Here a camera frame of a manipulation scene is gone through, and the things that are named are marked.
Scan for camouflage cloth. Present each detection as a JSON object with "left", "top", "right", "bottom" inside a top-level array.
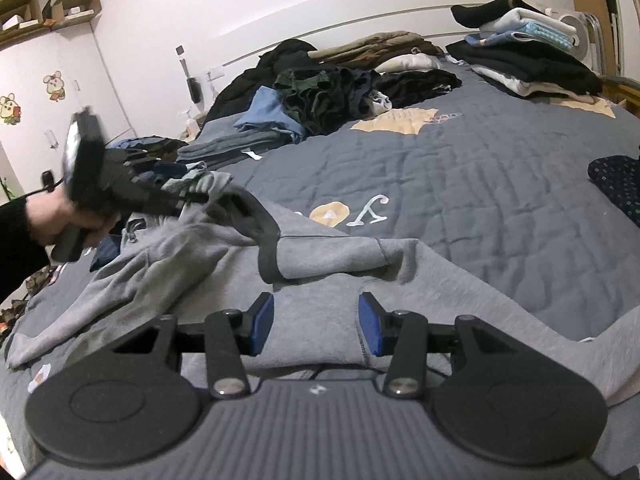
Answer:
[{"left": 0, "top": 264, "right": 68, "bottom": 348}]

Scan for cartoon animal sticker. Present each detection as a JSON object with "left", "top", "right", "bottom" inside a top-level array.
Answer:
[
  {"left": 43, "top": 70, "right": 67, "bottom": 102},
  {"left": 0, "top": 93, "right": 23, "bottom": 126}
]

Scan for person's left hand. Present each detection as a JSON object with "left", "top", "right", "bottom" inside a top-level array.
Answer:
[{"left": 25, "top": 191, "right": 120, "bottom": 252}]

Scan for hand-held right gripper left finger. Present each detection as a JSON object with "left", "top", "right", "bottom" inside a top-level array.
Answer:
[{"left": 107, "top": 292, "right": 276, "bottom": 400}]

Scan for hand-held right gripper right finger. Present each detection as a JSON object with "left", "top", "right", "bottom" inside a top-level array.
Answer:
[{"left": 357, "top": 291, "right": 527, "bottom": 401}]

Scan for navy garments pile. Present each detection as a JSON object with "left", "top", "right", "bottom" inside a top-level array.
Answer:
[{"left": 105, "top": 135, "right": 193, "bottom": 183}]

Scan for crumpled black garment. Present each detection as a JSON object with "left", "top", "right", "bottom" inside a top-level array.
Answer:
[{"left": 382, "top": 67, "right": 463, "bottom": 109}]

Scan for folded black clothes stack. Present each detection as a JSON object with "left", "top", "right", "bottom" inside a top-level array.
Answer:
[{"left": 444, "top": 39, "right": 604, "bottom": 97}]

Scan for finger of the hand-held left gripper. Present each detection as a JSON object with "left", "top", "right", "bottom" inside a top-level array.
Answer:
[{"left": 150, "top": 175, "right": 213, "bottom": 218}]

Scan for light blue white towels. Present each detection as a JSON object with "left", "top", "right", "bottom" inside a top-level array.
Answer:
[{"left": 464, "top": 9, "right": 582, "bottom": 52}]

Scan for pile of dark clothes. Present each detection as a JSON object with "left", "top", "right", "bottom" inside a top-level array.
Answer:
[{"left": 202, "top": 0, "right": 516, "bottom": 111}]

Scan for black hair brush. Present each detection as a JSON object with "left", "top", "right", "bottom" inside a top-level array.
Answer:
[{"left": 175, "top": 45, "right": 204, "bottom": 107}]

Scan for white fan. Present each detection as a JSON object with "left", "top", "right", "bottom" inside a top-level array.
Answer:
[{"left": 544, "top": 6, "right": 593, "bottom": 63}]

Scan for folded white clothes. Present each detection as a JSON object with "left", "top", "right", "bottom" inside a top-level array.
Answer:
[{"left": 472, "top": 66, "right": 603, "bottom": 106}]

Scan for grey hoodie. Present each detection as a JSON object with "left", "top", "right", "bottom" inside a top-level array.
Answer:
[{"left": 5, "top": 170, "right": 640, "bottom": 407}]

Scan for white garment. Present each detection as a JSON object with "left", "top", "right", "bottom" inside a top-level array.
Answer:
[{"left": 374, "top": 52, "right": 445, "bottom": 75}]

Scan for khaki brown garment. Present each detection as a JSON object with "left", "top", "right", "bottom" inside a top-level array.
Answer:
[{"left": 307, "top": 30, "right": 445, "bottom": 69}]

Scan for white wardrobe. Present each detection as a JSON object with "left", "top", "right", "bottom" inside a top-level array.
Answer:
[{"left": 0, "top": 22, "right": 138, "bottom": 203}]

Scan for dark green garment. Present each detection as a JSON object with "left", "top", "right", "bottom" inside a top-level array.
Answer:
[{"left": 274, "top": 66, "right": 383, "bottom": 136}]

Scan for folded grey clothes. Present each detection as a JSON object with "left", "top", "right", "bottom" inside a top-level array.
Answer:
[{"left": 176, "top": 127, "right": 288, "bottom": 172}]

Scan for person's left forearm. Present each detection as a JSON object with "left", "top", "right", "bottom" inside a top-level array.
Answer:
[{"left": 0, "top": 195, "right": 52, "bottom": 302}]

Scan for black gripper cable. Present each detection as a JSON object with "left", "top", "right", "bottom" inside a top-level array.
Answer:
[{"left": 17, "top": 171, "right": 68, "bottom": 202}]

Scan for navy patterned cloth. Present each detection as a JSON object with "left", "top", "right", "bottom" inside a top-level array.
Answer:
[{"left": 587, "top": 154, "right": 640, "bottom": 229}]

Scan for blue garment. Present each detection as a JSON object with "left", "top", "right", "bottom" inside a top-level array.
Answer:
[{"left": 234, "top": 86, "right": 307, "bottom": 145}]

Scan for black folded top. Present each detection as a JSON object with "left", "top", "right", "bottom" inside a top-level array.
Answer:
[{"left": 450, "top": 0, "right": 545, "bottom": 30}]

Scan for black jacket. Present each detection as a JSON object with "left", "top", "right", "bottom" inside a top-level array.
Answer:
[{"left": 212, "top": 39, "right": 323, "bottom": 116}]

